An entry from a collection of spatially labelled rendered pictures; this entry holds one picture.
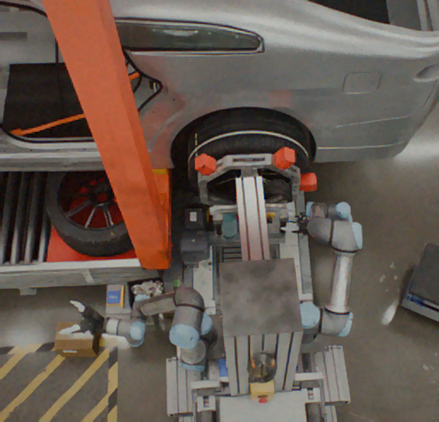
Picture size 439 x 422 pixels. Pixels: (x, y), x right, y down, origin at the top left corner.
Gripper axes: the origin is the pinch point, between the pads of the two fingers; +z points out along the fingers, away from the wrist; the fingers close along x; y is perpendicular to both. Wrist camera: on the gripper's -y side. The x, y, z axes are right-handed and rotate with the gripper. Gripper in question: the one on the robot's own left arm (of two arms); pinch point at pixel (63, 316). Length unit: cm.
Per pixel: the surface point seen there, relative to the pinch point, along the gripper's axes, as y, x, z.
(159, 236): 20, 59, -26
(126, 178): -38, 50, -19
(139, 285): 62, 52, -13
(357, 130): 0, 130, -117
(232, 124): -9, 114, -54
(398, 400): 120, 37, -164
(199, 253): 75, 85, -39
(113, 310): 74, 40, 0
